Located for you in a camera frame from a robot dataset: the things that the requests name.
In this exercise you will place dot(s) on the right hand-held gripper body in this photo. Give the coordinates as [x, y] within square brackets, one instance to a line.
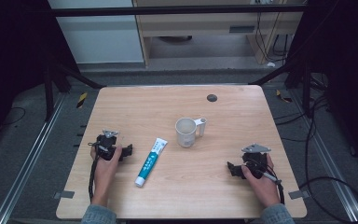
[254, 160]

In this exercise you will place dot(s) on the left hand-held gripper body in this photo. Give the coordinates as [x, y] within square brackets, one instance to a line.
[105, 144]

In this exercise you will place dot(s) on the white and teal toothpaste tube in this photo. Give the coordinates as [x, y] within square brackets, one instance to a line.
[149, 164]

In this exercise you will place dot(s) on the clear plastic cup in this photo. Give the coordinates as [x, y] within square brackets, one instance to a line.
[185, 132]

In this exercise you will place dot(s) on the person's left hand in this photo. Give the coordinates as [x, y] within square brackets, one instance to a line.
[103, 174]

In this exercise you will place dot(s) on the person's right hand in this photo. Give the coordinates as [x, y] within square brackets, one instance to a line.
[265, 189]

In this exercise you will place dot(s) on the yellow and black tape strip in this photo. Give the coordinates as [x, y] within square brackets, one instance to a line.
[81, 100]
[283, 97]

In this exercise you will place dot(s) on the round grey table grommet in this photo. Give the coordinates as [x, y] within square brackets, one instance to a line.
[212, 98]

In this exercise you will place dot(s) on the black metal stand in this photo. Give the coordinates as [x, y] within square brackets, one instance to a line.
[306, 90]
[48, 93]

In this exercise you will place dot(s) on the small white floor object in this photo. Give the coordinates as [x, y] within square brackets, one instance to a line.
[271, 64]

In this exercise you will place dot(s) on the white cabinet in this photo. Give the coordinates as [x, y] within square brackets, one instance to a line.
[99, 40]

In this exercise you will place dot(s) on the dark curtain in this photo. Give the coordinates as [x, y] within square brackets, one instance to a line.
[12, 46]
[348, 62]

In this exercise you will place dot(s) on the light wooden desk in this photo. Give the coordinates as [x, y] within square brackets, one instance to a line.
[199, 23]

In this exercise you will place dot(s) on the grey table bracket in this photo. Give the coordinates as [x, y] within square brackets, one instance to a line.
[64, 194]
[299, 194]

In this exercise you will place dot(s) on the aluminium floor rail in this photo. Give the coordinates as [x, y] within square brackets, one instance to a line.
[28, 161]
[329, 161]

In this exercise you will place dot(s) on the black horizontal frame bar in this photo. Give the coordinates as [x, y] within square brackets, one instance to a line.
[167, 11]

